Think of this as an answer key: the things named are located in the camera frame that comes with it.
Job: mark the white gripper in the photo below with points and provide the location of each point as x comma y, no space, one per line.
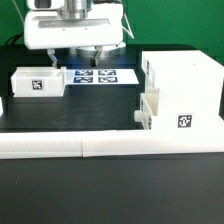
64,25

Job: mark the white drawer box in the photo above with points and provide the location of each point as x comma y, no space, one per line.
38,82
148,108

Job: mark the white front drawer box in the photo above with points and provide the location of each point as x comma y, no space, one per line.
148,108

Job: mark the white drawer cabinet frame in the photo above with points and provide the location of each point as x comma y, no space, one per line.
190,86

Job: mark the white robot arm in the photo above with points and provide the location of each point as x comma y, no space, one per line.
57,24

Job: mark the white marker sheet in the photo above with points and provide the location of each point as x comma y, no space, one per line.
101,77

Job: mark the white front fence left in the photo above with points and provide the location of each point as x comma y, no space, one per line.
40,145

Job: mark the white fence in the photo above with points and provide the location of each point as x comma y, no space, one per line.
149,142
40,145

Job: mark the white front fence right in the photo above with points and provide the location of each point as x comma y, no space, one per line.
149,142

